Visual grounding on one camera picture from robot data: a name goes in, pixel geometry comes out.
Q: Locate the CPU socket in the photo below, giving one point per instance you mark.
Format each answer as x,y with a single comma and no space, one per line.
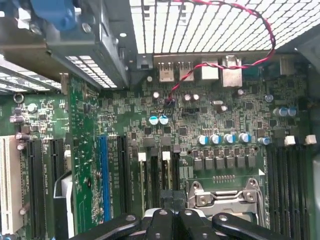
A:
192,217

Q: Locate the blue expansion slot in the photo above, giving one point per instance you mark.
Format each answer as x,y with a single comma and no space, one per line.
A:
104,175

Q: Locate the black rear port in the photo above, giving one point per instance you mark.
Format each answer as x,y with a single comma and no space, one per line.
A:
144,62

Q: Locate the blue case latch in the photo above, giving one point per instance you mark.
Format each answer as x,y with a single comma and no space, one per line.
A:
57,15

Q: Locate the large metal rear port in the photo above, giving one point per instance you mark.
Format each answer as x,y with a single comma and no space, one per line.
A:
232,75

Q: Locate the white expansion slot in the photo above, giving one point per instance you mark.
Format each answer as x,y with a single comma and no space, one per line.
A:
10,187

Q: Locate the metal USB port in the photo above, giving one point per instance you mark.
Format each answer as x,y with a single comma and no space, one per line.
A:
166,72
186,72

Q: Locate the blue top capacitor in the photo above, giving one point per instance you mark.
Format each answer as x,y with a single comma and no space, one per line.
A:
245,137
152,120
163,120
216,138
263,140
203,139
230,138
282,111
292,111

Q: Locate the black PC case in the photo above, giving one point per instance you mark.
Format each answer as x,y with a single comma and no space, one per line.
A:
313,82

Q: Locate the locking lever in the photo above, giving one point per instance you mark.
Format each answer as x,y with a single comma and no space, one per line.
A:
225,192

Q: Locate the metal socket cover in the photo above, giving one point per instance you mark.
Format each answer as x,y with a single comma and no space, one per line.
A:
220,200

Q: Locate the black expansion slot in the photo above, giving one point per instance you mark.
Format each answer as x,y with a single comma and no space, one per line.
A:
124,175
35,187
58,155

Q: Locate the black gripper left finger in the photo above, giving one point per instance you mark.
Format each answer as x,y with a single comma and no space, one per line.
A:
160,225

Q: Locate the RAM slot with white clips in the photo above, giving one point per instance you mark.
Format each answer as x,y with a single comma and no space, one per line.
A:
142,157
304,187
166,155
281,187

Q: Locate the green motherboard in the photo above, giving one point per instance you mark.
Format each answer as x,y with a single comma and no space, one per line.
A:
250,117

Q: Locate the pale network port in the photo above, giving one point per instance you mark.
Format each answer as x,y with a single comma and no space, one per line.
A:
210,72

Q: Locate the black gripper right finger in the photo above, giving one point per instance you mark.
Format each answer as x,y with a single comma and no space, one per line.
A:
190,225

